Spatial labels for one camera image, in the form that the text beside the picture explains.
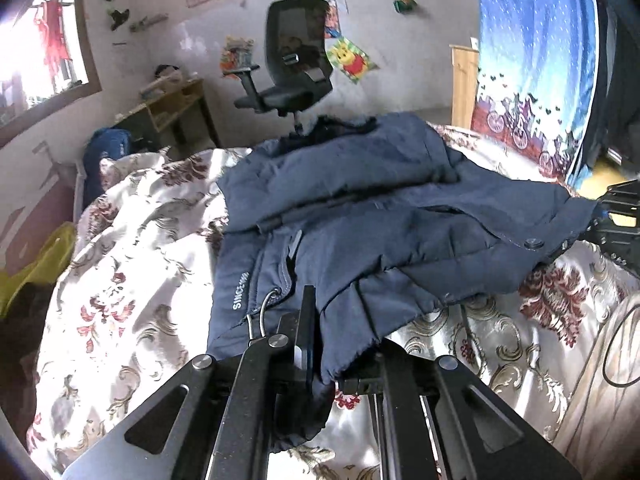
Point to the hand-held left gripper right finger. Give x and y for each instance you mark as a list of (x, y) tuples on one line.
[(400, 385)]

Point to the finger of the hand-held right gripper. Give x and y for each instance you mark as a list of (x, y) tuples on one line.
[(620, 199), (612, 242)]

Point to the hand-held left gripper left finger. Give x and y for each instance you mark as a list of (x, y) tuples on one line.
[(305, 330)]

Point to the dark navy padded jacket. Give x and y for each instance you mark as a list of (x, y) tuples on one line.
[(375, 220)]

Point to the dark hanging clothes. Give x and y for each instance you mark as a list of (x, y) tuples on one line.
[(620, 75)]

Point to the wooden board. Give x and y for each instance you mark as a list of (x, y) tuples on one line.
[(595, 410)]

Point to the blue dotted printed curtain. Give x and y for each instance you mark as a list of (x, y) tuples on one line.
[(530, 35)]

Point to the floral satin blanket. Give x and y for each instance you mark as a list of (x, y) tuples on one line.
[(125, 270)]

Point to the light wooden cabinet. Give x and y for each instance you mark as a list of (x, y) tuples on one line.
[(464, 85)]

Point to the black mesh office chair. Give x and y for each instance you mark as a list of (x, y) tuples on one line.
[(295, 95)]

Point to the wooden desk with shelf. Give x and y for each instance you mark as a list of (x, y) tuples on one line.
[(170, 107)]

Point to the blue backpack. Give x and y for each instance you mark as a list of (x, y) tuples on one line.
[(105, 155)]

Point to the yellow bear cartoon poster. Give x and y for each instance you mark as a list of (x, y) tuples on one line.
[(350, 60)]

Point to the yellow-green cloth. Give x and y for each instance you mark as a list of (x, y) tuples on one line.
[(35, 270)]

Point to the clutter on desk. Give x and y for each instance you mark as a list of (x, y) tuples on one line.
[(167, 80)]

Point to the green hanging basket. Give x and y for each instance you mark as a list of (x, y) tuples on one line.
[(405, 5)]

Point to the small cartoon poster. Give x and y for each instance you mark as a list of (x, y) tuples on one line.
[(332, 20)]

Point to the red hanging garment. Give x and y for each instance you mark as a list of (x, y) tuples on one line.
[(52, 40)]

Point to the colourful cartoon wall poster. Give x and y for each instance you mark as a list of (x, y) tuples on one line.
[(236, 56)]

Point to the white wall power strip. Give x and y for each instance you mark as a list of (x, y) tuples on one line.
[(147, 23)]

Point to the black hat wall ornament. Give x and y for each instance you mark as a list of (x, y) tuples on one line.
[(120, 19)]

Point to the window with dark frame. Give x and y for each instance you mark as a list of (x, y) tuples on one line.
[(30, 45)]

